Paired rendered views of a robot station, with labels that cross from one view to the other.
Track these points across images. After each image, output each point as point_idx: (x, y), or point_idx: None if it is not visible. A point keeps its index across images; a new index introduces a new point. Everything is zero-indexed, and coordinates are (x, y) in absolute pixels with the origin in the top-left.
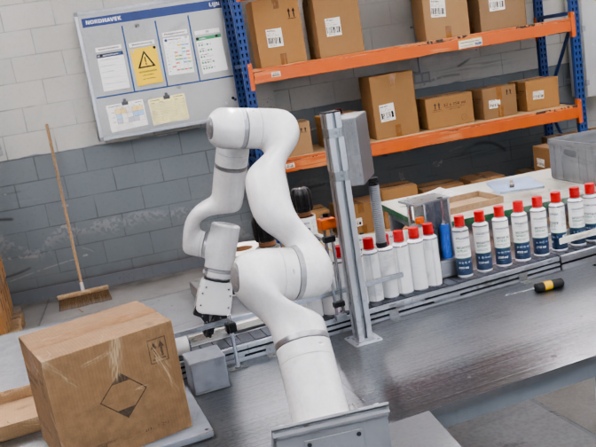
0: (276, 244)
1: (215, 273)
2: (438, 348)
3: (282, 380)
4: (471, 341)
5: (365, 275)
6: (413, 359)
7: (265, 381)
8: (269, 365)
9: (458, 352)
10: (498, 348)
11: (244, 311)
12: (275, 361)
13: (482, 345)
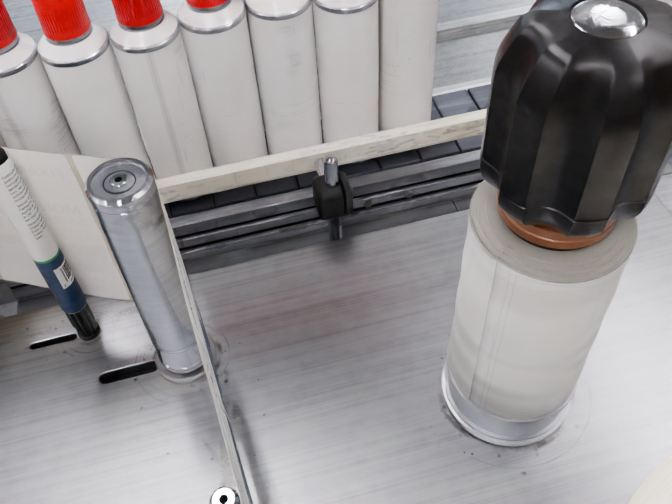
0: (496, 208)
1: None
2: (111, 25)
3: (455, 2)
4: (35, 31)
5: (131, 105)
6: (177, 5)
7: (492, 7)
8: (491, 59)
9: (85, 5)
10: (12, 0)
11: (636, 294)
12: (477, 73)
13: (28, 15)
